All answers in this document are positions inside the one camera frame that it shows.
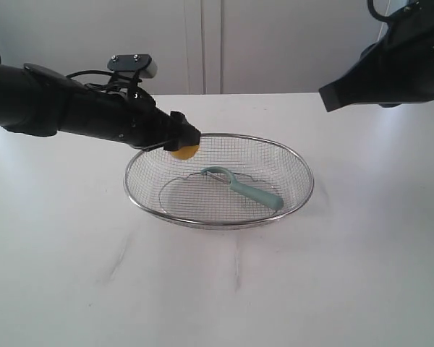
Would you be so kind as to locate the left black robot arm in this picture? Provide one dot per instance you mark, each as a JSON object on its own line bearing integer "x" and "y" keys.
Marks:
{"x": 40, "y": 102}

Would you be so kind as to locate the oval wire mesh basket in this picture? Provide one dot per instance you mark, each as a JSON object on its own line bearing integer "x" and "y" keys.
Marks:
{"x": 175, "y": 191}

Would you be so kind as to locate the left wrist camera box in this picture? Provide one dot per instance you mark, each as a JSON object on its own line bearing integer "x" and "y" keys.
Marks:
{"x": 142, "y": 63}

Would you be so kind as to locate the white cabinet doors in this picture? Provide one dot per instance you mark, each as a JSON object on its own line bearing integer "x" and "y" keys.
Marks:
{"x": 200, "y": 47}

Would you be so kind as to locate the teal handled vegetable peeler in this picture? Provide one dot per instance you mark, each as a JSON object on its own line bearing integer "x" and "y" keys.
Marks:
{"x": 260, "y": 196}

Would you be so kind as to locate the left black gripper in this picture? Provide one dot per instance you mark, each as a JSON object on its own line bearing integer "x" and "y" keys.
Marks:
{"x": 125, "y": 113}

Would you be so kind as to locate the yellow lemon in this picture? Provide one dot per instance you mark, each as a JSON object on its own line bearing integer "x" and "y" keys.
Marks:
{"x": 185, "y": 152}

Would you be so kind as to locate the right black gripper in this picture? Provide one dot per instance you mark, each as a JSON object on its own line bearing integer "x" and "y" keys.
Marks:
{"x": 398, "y": 68}

